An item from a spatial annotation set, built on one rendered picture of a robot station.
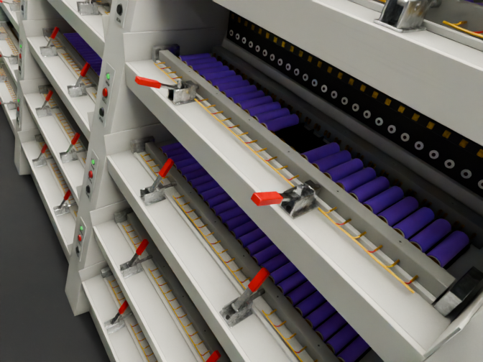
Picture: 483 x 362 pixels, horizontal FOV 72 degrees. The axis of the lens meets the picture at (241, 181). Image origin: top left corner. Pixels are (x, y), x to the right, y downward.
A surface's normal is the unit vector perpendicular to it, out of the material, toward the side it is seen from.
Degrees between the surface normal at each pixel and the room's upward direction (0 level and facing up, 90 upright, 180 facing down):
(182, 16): 90
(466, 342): 90
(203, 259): 15
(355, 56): 105
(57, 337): 0
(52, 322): 0
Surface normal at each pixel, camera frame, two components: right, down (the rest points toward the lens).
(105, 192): 0.59, 0.59
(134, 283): 0.15, -0.75
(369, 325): -0.79, 0.29
